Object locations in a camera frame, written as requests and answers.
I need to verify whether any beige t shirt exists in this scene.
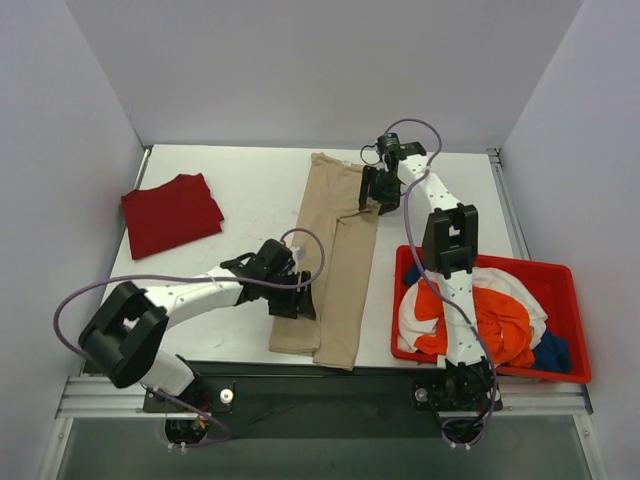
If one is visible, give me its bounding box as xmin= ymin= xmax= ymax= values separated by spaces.
xmin=269 ymin=153 xmax=380 ymax=370

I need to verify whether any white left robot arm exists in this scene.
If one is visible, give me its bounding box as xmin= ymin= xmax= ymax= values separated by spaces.
xmin=78 ymin=239 xmax=316 ymax=412

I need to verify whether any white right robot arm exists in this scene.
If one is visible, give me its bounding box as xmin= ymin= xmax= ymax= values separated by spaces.
xmin=358 ymin=132 xmax=497 ymax=416

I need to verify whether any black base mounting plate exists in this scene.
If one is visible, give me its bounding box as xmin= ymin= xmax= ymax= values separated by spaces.
xmin=143 ymin=362 xmax=503 ymax=444

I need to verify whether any white t shirt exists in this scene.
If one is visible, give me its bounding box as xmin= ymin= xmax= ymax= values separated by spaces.
xmin=398 ymin=268 xmax=548 ymax=353

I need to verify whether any folded red t shirt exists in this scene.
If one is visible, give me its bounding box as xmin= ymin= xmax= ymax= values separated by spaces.
xmin=121 ymin=173 xmax=224 ymax=260

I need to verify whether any orange t shirt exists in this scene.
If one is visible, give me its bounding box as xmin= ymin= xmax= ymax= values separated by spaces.
xmin=413 ymin=279 xmax=535 ymax=368

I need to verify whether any red plastic bin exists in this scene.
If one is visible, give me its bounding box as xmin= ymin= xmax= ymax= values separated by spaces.
xmin=391 ymin=246 xmax=591 ymax=384

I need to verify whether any blue t shirt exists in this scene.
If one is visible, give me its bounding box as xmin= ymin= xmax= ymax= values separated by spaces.
xmin=531 ymin=331 xmax=572 ymax=374

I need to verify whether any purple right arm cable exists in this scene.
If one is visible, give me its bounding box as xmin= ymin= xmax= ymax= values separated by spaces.
xmin=384 ymin=118 xmax=504 ymax=449

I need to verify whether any aluminium table frame rail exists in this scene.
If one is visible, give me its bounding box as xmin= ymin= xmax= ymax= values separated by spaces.
xmin=486 ymin=148 xmax=531 ymax=260

